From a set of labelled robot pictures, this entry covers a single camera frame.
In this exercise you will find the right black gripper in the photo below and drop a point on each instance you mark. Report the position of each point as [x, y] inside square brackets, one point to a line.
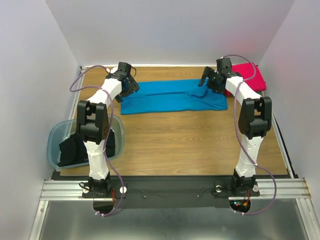
[211, 78]

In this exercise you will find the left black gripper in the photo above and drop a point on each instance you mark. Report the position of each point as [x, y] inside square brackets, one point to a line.
[133, 87]

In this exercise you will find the blue t shirt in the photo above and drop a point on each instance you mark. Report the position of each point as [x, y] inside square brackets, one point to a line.
[172, 96]

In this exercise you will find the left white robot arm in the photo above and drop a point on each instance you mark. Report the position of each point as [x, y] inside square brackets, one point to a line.
[93, 124]

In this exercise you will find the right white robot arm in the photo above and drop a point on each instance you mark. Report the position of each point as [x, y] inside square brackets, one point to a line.
[251, 124]

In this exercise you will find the folded red t shirt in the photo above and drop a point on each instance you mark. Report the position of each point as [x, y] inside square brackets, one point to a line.
[252, 75]

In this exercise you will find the clear plastic bin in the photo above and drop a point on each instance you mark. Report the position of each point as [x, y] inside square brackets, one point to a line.
[65, 129]

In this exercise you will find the black t shirt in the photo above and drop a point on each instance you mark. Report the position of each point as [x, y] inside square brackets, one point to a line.
[73, 151]

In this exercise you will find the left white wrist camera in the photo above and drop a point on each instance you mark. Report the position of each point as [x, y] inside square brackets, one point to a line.
[112, 71]

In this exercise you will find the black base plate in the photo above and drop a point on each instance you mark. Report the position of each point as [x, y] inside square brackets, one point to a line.
[169, 192]

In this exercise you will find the aluminium frame rail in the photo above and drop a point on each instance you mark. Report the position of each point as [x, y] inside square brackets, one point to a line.
[44, 204]

